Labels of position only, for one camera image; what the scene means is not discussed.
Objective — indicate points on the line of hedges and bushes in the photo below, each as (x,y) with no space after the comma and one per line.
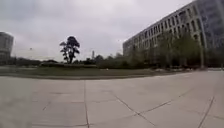
(110,62)

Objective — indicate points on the distant slim tower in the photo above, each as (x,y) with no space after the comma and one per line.
(93,55)

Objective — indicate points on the dark kerb strip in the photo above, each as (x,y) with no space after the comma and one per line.
(83,77)

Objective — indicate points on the grey concrete slab pavement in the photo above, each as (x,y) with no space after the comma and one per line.
(110,100)

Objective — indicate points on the tall dark tree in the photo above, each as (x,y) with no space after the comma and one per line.
(70,46)

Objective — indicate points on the grass field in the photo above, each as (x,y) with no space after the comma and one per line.
(66,71)

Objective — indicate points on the row of trees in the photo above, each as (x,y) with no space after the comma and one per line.
(180,50)

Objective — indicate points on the large grey building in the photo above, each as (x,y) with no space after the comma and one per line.
(200,20)

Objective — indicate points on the grey multi-storey building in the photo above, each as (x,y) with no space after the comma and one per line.
(5,45)

